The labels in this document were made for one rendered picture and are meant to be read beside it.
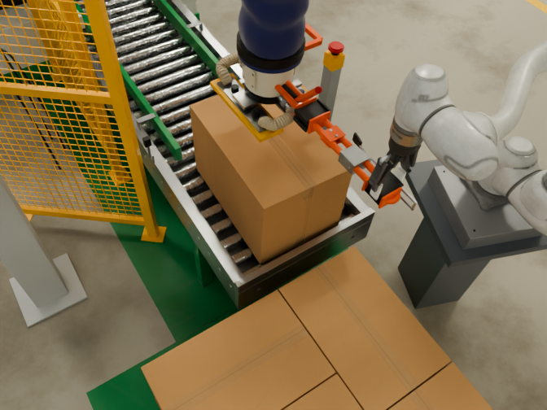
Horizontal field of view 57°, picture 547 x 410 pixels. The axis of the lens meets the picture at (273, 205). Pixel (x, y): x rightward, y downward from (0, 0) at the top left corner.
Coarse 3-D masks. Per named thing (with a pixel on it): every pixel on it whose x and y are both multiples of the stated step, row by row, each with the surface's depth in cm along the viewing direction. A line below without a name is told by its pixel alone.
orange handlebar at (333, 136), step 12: (312, 36) 189; (312, 48) 186; (288, 84) 171; (288, 96) 168; (324, 120) 162; (324, 132) 158; (336, 132) 159; (336, 144) 156; (348, 144) 157; (360, 168) 151; (372, 168) 152
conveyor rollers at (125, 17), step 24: (120, 0) 316; (144, 0) 316; (120, 24) 301; (144, 24) 306; (168, 24) 305; (96, 48) 289; (120, 48) 288; (144, 48) 289; (168, 48) 294; (192, 48) 293; (144, 72) 277; (192, 72) 281; (144, 96) 266; (168, 96) 272; (192, 96) 269; (168, 120) 259; (192, 168) 239; (240, 240) 218; (240, 264) 214; (264, 264) 211
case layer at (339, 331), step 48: (288, 288) 205; (336, 288) 207; (384, 288) 208; (240, 336) 193; (288, 336) 194; (336, 336) 195; (384, 336) 196; (192, 384) 181; (240, 384) 182; (288, 384) 183; (336, 384) 184; (384, 384) 185; (432, 384) 186
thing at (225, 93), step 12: (216, 84) 187; (228, 84) 186; (240, 84) 187; (228, 96) 182; (240, 108) 179; (252, 108) 180; (264, 108) 181; (252, 120) 176; (252, 132) 174; (264, 132) 174; (276, 132) 175
